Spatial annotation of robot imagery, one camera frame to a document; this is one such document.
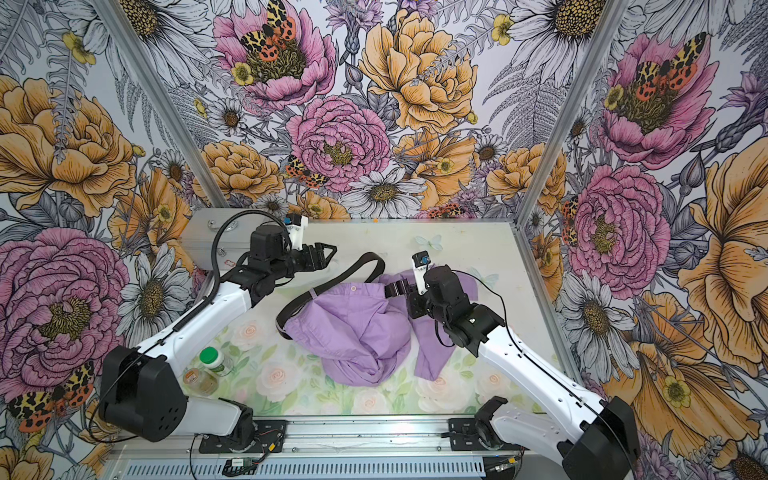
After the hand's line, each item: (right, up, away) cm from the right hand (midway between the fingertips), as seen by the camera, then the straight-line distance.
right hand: (411, 294), depth 78 cm
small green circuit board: (-42, -40, -5) cm, 59 cm away
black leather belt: (-32, -5, +2) cm, 32 cm away
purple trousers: (-13, -12, +7) cm, 19 cm away
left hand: (-23, +9, +5) cm, 25 cm away
